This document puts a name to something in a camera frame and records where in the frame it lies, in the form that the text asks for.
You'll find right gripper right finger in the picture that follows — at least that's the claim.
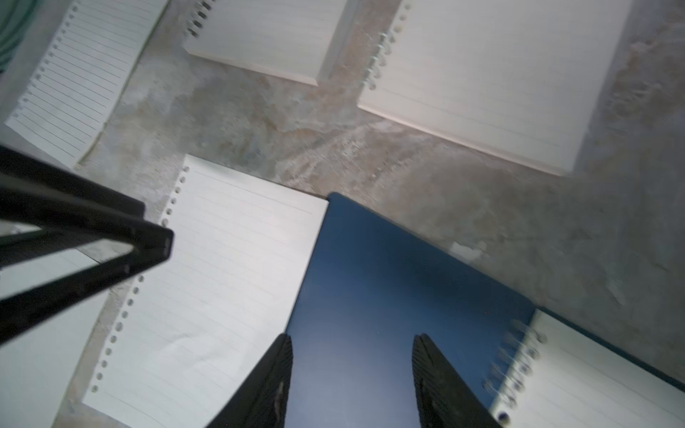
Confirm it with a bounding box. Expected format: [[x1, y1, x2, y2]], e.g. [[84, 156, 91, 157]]
[[412, 333, 499, 428]]

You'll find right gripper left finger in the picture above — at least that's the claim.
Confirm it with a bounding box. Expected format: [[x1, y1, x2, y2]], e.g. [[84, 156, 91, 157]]
[[208, 333, 294, 428]]

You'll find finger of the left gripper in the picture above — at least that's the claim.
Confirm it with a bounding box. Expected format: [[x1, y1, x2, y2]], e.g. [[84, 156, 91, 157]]
[[1, 146, 146, 219], [1, 173, 174, 343]]

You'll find torn lined notebook page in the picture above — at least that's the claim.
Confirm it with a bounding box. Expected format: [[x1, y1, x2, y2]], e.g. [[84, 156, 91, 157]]
[[5, 0, 167, 168]]

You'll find blue cover notebook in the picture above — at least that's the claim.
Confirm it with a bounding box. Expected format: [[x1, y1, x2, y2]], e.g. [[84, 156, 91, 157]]
[[285, 194, 684, 427]]

